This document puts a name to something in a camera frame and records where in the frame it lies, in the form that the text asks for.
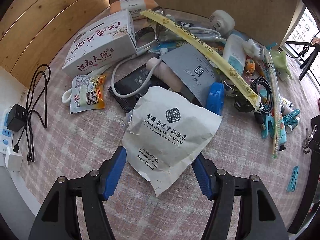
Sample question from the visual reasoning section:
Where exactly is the light blue plastic clip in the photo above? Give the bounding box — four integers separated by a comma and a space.
286, 166, 299, 192

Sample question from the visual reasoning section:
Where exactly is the black cable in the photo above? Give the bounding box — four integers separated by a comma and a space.
233, 76, 275, 131

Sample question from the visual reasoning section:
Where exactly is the white shower cap packet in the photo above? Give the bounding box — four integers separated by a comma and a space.
122, 86, 222, 196

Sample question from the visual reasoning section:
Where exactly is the white orange snack packet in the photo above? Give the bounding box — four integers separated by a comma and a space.
70, 75, 106, 114

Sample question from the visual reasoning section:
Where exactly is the white usb charger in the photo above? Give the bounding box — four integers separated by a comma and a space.
5, 146, 23, 172

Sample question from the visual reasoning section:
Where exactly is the pink plaid tablecloth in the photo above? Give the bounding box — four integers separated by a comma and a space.
21, 43, 319, 239

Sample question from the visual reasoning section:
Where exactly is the fruit pattern tube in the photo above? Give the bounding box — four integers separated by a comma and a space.
260, 89, 288, 152

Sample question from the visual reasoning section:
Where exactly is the silver metal clamp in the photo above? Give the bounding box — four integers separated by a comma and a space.
302, 128, 312, 154

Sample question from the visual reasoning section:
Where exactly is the white power strip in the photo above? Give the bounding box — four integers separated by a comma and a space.
0, 108, 14, 155

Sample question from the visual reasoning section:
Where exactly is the teal plastic clip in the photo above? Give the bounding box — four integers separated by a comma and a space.
261, 109, 300, 139

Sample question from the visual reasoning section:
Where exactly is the black charger adapter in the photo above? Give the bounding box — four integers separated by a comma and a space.
7, 104, 27, 132

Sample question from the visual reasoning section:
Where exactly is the yellow chopstick sleeve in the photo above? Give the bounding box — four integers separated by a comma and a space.
140, 9, 261, 111

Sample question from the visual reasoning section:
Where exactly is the wrapped chopsticks clear sleeve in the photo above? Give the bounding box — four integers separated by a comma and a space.
263, 46, 282, 159

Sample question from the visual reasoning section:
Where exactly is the black flat packet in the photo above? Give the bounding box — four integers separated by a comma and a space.
108, 64, 169, 113

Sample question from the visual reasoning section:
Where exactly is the green sponge cloth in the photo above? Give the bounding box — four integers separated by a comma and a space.
270, 50, 292, 81

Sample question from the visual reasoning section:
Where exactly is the grey hotel sachet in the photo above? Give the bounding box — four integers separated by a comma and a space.
161, 44, 220, 107

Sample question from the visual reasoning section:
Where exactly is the black tripod stand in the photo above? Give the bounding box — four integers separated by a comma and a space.
285, 38, 320, 82

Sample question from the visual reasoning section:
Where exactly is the pink cosmetic tube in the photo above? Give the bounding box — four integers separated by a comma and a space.
153, 61, 184, 93

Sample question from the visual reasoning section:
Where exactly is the white floral carton box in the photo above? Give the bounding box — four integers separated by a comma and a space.
62, 9, 137, 78

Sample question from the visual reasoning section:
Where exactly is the white tissue pack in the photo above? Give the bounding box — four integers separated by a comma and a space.
110, 0, 158, 20

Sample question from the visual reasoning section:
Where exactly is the white usb cable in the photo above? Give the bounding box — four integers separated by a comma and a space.
61, 43, 173, 104

